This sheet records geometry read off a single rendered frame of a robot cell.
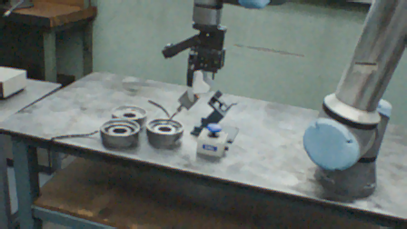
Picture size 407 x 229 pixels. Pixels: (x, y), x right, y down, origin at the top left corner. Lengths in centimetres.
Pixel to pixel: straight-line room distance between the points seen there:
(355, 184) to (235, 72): 180
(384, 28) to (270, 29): 186
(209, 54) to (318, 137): 35
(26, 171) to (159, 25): 173
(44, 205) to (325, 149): 85
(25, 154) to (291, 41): 184
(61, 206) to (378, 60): 96
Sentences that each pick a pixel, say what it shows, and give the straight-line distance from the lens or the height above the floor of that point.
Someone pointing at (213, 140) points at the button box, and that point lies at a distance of 105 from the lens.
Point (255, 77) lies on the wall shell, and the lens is 268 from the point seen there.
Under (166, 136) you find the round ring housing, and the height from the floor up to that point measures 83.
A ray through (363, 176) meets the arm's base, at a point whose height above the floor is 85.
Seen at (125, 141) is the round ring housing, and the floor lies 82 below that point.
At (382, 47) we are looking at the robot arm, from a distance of 79.
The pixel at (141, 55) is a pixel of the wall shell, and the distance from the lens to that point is 286.
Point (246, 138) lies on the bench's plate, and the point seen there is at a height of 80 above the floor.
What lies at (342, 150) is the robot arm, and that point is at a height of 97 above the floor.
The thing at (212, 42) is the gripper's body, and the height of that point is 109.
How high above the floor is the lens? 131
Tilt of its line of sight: 23 degrees down
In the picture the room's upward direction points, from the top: 6 degrees clockwise
